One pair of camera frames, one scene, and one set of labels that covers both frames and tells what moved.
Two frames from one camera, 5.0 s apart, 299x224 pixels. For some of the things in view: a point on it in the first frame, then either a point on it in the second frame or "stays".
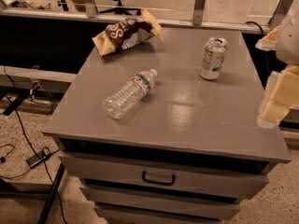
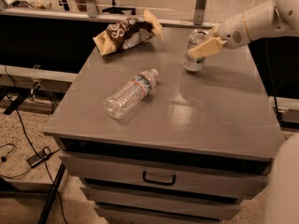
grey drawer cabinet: (167, 131) stays
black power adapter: (35, 160) stays
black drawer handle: (155, 182) stays
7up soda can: (213, 58) -> (196, 38)
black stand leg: (50, 197) stays
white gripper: (289, 39) -> (232, 32)
